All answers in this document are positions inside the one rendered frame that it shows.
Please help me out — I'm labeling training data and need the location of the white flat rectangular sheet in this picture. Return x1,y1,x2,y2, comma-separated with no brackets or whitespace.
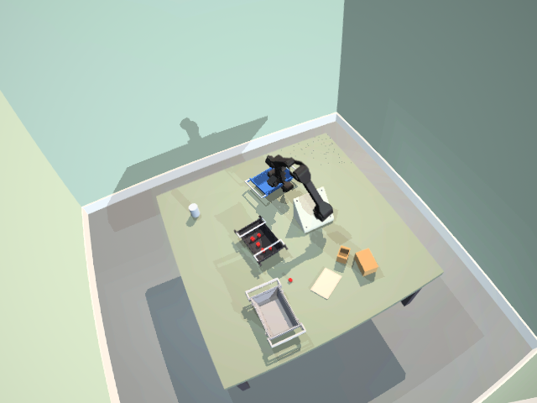
311,268,341,299

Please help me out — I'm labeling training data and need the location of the orange rectangular box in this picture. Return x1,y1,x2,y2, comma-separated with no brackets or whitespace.
354,249,378,276

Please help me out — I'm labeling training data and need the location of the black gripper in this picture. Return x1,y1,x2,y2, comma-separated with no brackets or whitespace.
268,169,294,192

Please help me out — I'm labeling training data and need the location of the white cylinder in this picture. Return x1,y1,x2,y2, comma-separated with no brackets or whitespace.
189,203,200,217

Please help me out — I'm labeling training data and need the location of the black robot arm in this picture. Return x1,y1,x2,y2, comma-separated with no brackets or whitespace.
265,154,333,222

